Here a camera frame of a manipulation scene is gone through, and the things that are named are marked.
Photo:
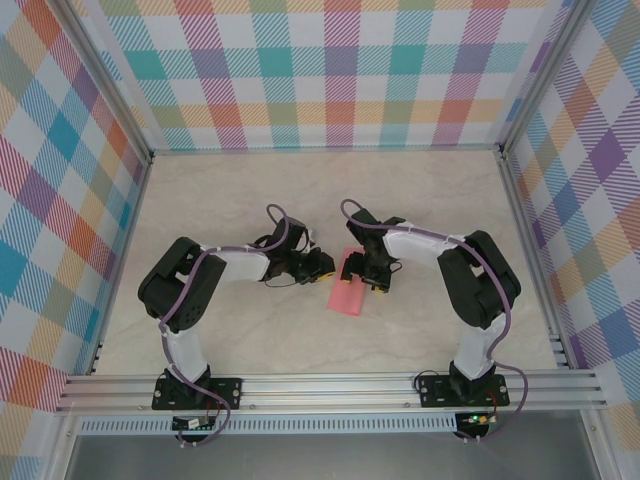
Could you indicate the thin aluminium rail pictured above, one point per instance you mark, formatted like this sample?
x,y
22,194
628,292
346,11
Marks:
x,y
325,150

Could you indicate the pink cloth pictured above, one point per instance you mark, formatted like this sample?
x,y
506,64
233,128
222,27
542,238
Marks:
x,y
345,300

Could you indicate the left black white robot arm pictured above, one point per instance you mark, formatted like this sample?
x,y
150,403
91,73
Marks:
x,y
187,350

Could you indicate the aluminium side rail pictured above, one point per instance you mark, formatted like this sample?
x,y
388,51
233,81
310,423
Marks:
x,y
532,260
120,265

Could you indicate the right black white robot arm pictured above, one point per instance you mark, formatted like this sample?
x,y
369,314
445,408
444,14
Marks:
x,y
465,350

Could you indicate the aluminium mounting rail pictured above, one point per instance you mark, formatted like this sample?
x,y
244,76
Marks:
x,y
325,392

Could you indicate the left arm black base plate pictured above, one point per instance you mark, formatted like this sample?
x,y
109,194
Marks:
x,y
230,390

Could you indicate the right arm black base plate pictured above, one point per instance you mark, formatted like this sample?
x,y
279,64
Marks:
x,y
432,387

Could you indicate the aluminium frame post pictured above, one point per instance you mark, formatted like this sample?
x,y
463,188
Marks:
x,y
105,85
542,80

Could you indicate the grey metal panel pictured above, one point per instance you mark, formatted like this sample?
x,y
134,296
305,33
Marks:
x,y
325,457

